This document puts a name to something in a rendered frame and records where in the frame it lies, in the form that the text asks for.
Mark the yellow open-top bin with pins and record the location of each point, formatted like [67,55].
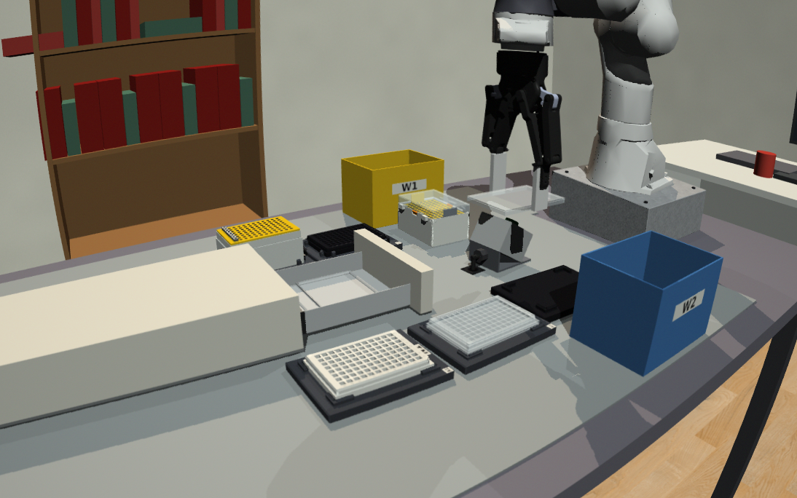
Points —
[371,196]

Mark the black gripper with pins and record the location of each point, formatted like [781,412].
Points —
[531,95]

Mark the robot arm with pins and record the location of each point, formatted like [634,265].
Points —
[624,156]

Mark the blue open-top bin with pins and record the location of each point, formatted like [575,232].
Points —
[642,318]

